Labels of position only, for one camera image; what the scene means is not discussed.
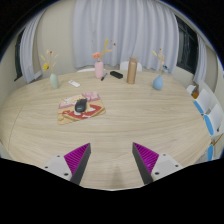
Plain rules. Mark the cartoon print mouse pad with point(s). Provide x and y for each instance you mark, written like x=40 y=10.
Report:
x=95 y=111

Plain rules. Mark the dark window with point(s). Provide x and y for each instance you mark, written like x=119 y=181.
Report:
x=186 y=46
x=18 y=56

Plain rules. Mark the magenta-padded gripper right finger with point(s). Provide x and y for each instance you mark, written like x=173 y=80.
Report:
x=146 y=158

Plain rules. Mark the tan metal drink bottle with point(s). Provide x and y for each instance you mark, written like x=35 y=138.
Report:
x=132 y=71

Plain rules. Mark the wide white curtain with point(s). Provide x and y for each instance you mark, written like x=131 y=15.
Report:
x=133 y=26

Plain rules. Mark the small black box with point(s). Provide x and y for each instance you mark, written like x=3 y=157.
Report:
x=116 y=74

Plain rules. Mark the narrow white curtain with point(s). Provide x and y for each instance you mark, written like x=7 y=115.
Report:
x=201 y=60
x=30 y=50

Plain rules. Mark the blue vase with dried flowers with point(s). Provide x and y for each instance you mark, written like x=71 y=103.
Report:
x=158 y=83

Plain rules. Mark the group of white-blue chairs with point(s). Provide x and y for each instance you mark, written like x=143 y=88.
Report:
x=204 y=100

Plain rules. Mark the dark marker pen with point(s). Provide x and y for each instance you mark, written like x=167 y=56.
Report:
x=104 y=77

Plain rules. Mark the green vase with yellow flowers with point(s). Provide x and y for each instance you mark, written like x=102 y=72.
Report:
x=54 y=81

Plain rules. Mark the small white remote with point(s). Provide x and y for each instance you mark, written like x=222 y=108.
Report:
x=74 y=83

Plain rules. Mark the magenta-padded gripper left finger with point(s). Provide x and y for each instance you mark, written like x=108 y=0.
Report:
x=76 y=159

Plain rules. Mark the white chair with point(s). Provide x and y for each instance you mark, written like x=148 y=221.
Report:
x=85 y=70
x=123 y=65

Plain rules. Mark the pink vase with orange flowers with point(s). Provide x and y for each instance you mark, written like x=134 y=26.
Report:
x=99 y=70

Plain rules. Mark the black computer mouse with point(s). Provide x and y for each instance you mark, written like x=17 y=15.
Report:
x=81 y=105

